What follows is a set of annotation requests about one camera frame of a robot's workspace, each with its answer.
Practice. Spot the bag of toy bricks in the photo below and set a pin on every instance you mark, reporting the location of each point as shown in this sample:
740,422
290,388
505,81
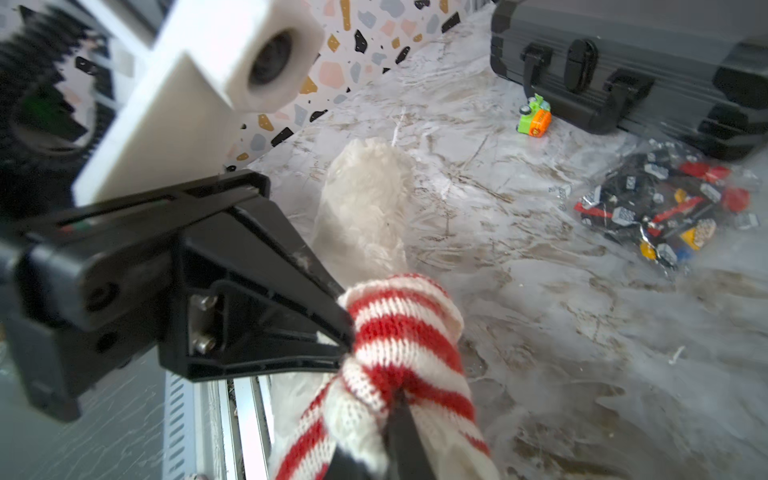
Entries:
671,207

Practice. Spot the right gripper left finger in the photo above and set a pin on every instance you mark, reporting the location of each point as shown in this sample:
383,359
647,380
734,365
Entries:
344,467

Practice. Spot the white teddy bear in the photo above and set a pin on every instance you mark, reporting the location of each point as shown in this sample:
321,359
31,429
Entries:
357,236

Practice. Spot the red white striped knit sweater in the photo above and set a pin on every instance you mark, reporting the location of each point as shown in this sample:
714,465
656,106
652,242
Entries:
407,331

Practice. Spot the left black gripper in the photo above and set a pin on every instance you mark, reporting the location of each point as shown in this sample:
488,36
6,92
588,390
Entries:
85,289

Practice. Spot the small green orange toy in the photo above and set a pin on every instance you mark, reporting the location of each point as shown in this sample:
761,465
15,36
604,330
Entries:
535,117

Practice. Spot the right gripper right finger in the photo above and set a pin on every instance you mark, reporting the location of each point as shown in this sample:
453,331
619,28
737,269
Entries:
407,456

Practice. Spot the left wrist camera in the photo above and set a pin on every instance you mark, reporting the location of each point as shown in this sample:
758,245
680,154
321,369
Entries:
210,64

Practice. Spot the dark grey hard case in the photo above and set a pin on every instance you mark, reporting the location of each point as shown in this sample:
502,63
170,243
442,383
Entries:
694,71

